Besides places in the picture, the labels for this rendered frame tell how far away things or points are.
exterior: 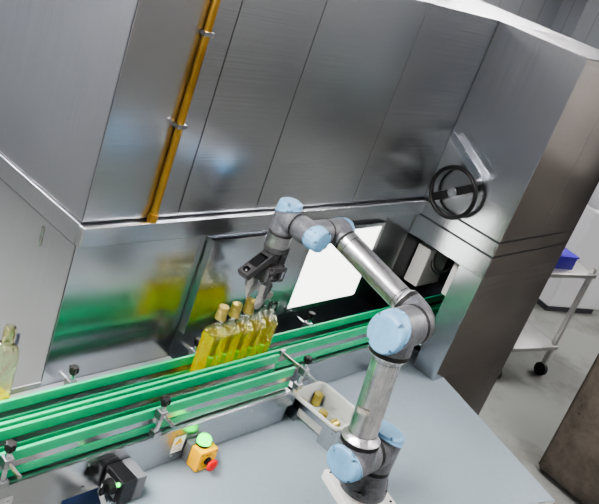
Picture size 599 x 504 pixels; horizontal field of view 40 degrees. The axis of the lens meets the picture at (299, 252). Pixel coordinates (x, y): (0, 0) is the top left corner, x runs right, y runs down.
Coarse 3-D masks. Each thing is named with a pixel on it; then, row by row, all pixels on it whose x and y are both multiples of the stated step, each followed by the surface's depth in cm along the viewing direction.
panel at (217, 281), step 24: (216, 240) 250; (240, 240) 258; (264, 240) 267; (216, 264) 256; (240, 264) 264; (288, 264) 284; (192, 288) 257; (216, 288) 262; (240, 288) 271; (288, 288) 292; (192, 312) 259
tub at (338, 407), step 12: (312, 384) 288; (324, 384) 291; (300, 396) 285; (312, 396) 291; (324, 396) 292; (336, 396) 288; (312, 408) 275; (324, 408) 291; (336, 408) 289; (348, 408) 285; (324, 420) 272; (348, 420) 285
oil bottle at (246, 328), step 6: (240, 324) 258; (246, 324) 259; (240, 330) 258; (246, 330) 259; (252, 330) 261; (240, 336) 258; (246, 336) 260; (240, 342) 260; (246, 342) 262; (234, 348) 260; (240, 348) 262; (234, 354) 261; (240, 354) 263; (234, 360) 263
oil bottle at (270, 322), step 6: (264, 312) 269; (264, 318) 267; (270, 318) 267; (276, 318) 269; (270, 324) 267; (276, 324) 270; (264, 330) 267; (270, 330) 269; (264, 336) 268; (270, 336) 271; (264, 342) 270; (270, 342) 273; (258, 348) 270; (264, 348) 272
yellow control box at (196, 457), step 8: (192, 440) 242; (184, 448) 243; (192, 448) 240; (200, 448) 240; (208, 448) 241; (216, 448) 243; (184, 456) 243; (192, 456) 241; (200, 456) 238; (208, 456) 241; (192, 464) 241; (200, 464) 240
